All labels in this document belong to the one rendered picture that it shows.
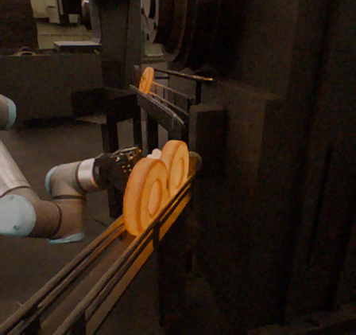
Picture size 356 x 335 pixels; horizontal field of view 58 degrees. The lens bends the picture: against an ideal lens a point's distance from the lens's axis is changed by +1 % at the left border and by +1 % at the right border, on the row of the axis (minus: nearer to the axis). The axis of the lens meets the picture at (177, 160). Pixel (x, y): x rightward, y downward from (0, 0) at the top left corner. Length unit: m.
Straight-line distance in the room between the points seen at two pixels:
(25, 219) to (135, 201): 0.29
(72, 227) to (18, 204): 0.16
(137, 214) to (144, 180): 0.06
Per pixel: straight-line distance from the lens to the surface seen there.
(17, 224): 0.78
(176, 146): 0.74
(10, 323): 0.45
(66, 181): 0.90
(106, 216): 1.93
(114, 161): 0.80
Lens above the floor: 1.05
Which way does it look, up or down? 24 degrees down
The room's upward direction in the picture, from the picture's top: straight up
